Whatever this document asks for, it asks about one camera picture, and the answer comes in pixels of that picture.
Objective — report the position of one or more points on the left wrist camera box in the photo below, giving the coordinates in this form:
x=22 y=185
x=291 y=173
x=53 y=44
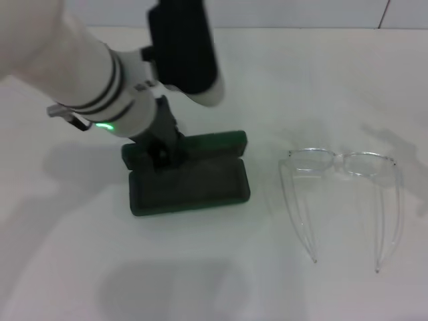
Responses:
x=184 y=50

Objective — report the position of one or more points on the clear plastic glasses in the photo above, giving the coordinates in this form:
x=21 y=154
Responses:
x=341 y=160

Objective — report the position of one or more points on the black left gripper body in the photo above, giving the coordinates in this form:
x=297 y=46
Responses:
x=165 y=123

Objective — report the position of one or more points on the green glasses case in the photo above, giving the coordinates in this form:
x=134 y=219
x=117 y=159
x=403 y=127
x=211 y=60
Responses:
x=187 y=194

